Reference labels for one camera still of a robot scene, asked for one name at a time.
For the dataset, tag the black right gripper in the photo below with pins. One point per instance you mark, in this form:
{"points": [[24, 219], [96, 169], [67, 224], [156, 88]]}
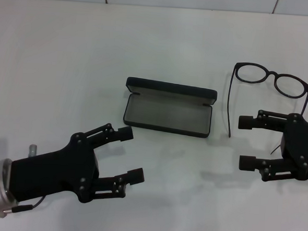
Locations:
{"points": [[301, 145]]}

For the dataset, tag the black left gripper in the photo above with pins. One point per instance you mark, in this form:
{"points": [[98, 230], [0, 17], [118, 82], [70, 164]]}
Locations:
{"points": [[53, 172]]}

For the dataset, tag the black glasses case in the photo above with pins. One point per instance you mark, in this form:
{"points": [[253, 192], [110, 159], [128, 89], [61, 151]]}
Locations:
{"points": [[167, 116]]}

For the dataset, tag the black round-frame glasses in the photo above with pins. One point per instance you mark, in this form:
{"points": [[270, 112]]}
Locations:
{"points": [[273, 73]]}

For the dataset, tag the silver left gripper connector stub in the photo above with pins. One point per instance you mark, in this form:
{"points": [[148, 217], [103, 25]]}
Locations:
{"points": [[32, 150]]}

